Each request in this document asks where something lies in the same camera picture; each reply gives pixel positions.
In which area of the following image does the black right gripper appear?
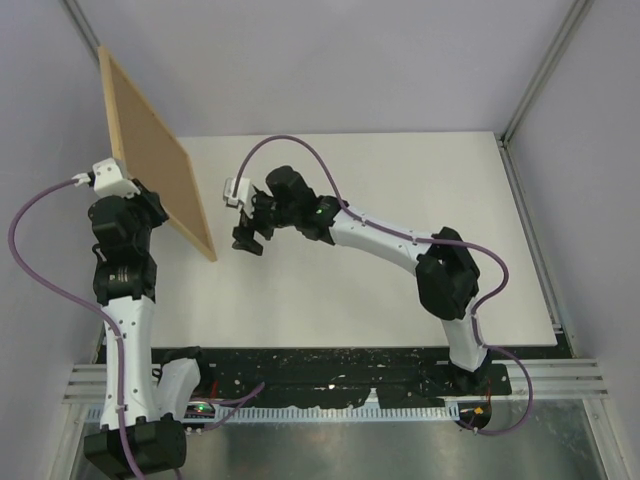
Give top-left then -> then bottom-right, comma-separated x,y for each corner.
234,189 -> 300,256

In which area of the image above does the wooden picture frame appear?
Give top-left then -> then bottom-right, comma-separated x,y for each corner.
97,46 -> 217,262

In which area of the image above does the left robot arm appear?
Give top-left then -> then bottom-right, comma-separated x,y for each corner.
83,180 -> 214,479

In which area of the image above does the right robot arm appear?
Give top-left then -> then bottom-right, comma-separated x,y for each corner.
223,166 -> 491,394

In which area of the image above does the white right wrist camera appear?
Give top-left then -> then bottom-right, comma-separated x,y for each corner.
223,177 -> 255,214

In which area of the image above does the black speckled base plate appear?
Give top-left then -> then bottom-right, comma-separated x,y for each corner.
155,344 -> 514,409

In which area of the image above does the white slotted cable duct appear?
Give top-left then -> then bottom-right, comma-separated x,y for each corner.
86,405 -> 460,424

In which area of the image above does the left aluminium corner post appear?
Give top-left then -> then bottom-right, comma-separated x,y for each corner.
59,0 -> 102,68

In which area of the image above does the aluminium corner post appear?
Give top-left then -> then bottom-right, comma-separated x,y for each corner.
498,0 -> 595,148
59,0 -> 102,68

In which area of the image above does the aluminium rail across front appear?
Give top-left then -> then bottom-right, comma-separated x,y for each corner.
62,358 -> 609,405

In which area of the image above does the right aluminium corner post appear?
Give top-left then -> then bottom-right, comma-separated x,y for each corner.
498,0 -> 595,148

